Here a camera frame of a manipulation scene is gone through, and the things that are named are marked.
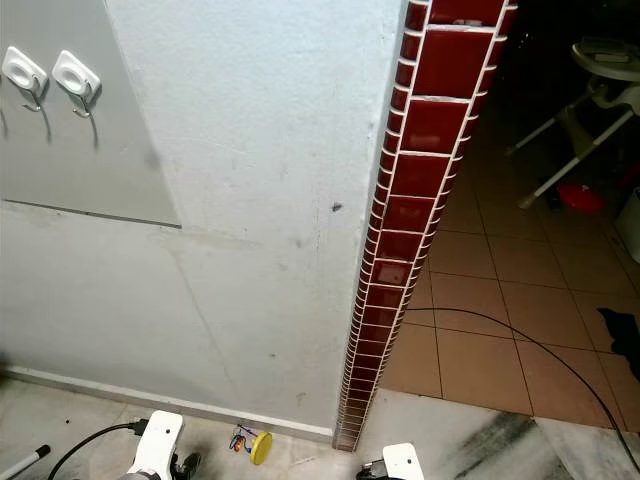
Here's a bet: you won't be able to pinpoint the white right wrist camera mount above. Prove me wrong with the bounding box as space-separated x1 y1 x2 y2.
380 443 425 480

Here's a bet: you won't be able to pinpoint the black cloth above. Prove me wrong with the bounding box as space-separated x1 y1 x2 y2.
597 308 640 373

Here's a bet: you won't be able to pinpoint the red round floor object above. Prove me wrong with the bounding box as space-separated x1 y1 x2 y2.
556 183 606 215

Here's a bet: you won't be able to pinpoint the black floor cable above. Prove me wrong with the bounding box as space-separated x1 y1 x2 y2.
403 306 640 444

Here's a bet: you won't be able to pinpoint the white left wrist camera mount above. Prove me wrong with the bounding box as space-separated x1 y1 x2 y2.
126 410 185 480

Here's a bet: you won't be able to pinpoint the silver rod with black tip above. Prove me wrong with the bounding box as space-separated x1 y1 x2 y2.
0 444 51 480

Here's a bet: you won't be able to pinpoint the white square wall hook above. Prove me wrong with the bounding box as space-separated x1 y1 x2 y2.
52 50 102 119
1 46 49 112

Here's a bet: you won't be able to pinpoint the grey wall board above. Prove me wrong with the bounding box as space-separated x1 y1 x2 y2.
0 0 183 228

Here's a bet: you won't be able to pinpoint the keys with yellow tag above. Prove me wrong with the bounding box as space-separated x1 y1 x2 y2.
229 424 274 466

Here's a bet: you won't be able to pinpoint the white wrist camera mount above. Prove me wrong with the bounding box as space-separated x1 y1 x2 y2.
380 443 425 480
126 410 185 480

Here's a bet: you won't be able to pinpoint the white high chair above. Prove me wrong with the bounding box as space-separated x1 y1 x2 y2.
505 35 640 211

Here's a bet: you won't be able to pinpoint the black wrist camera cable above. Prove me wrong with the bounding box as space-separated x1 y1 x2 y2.
49 420 149 480

